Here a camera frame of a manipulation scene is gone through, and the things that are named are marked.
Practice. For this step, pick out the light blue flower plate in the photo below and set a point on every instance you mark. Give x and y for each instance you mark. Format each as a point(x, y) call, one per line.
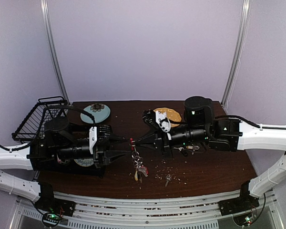
point(100, 111)

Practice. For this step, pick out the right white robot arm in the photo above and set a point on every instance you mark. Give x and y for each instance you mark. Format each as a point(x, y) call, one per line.
point(223, 133)

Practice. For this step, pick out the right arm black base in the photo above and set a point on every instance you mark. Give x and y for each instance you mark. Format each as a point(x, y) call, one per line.
point(242, 203)

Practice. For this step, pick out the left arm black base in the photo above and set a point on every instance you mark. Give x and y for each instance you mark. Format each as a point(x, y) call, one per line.
point(51, 208)

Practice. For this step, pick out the left aluminium frame post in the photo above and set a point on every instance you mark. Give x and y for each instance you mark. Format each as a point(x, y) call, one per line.
point(53, 53)

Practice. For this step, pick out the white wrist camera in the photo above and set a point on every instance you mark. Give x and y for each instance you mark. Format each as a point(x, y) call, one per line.
point(98, 135)
point(163, 128)

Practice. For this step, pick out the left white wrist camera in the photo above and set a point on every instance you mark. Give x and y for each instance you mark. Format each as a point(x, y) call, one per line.
point(98, 135)

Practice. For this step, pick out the keyring bundle with coloured tags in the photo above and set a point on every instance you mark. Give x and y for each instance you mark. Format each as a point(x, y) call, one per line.
point(140, 169)

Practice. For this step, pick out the red patterned plate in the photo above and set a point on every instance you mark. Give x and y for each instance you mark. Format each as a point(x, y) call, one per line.
point(63, 162)

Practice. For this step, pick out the single silver key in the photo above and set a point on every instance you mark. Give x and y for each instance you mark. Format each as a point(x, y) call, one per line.
point(168, 178)

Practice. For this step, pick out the aluminium frame post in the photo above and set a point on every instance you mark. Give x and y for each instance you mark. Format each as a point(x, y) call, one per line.
point(240, 42)
point(53, 53)

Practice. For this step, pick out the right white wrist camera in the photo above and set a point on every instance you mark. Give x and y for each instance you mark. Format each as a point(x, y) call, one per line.
point(163, 128)

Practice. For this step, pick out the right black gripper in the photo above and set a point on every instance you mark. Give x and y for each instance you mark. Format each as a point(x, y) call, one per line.
point(162, 141)

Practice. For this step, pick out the aluminium slotted front rail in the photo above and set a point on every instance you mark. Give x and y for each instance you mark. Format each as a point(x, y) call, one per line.
point(201, 212)

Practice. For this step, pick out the keys with yellow tag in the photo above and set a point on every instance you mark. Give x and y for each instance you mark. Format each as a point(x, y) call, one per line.
point(192, 148)

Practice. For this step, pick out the keys with black fob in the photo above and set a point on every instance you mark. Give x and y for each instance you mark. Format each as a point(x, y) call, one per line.
point(181, 150)

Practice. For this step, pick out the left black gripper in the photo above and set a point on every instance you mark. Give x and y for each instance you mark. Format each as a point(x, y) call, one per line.
point(107, 157)

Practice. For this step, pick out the black wire dish rack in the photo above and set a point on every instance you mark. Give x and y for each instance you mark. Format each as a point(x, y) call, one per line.
point(49, 133)

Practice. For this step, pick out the right aluminium frame post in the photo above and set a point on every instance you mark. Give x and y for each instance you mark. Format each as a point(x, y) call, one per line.
point(240, 42)

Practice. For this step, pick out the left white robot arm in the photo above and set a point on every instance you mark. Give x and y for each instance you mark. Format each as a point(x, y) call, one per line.
point(17, 157)

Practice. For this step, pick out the yellow dotted plate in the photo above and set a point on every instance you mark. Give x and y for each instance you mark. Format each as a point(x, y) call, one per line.
point(171, 114)

